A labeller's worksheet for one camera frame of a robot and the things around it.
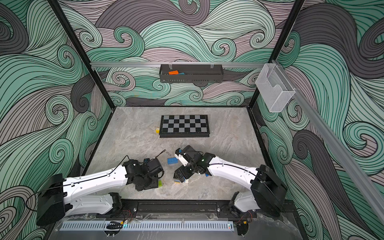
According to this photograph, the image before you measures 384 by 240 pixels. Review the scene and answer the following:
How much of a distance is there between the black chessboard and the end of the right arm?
328 mm

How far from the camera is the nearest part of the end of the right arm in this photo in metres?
0.58

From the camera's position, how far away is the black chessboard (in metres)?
1.03
